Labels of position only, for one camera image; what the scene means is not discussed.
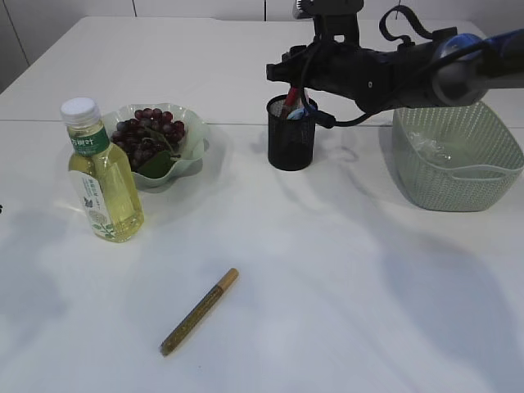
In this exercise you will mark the purple artificial grape bunch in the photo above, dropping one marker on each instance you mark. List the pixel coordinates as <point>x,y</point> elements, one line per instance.
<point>152,140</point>

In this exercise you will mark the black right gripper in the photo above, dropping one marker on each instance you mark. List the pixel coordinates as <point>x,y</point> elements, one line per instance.
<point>334,62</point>

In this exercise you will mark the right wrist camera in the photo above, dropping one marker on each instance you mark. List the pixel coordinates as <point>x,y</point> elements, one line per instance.
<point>308,9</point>

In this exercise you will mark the black mesh pen holder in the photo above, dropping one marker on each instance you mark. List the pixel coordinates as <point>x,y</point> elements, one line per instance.
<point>291,142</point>

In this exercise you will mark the clear plastic sheet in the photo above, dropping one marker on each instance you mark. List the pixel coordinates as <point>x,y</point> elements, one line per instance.
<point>430,150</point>

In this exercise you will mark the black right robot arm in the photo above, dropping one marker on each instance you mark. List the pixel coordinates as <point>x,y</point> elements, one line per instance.
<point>449,70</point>

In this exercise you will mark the red glitter pen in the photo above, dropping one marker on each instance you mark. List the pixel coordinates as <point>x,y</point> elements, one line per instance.
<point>289,102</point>

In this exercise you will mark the blue capped scissors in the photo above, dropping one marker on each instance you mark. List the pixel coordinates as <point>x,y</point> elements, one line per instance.
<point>298,114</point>

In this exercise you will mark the green tea plastic bottle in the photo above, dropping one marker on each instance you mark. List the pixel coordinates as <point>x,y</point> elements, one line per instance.
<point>101,174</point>

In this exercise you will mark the gold glitter pen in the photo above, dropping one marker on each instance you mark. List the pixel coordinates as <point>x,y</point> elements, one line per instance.
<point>199,311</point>

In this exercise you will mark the light green wavy plate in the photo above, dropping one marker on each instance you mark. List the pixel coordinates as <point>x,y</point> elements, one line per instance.
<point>193,147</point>

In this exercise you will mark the green woven plastic basket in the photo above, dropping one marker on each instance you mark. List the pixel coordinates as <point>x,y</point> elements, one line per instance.
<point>486,158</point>

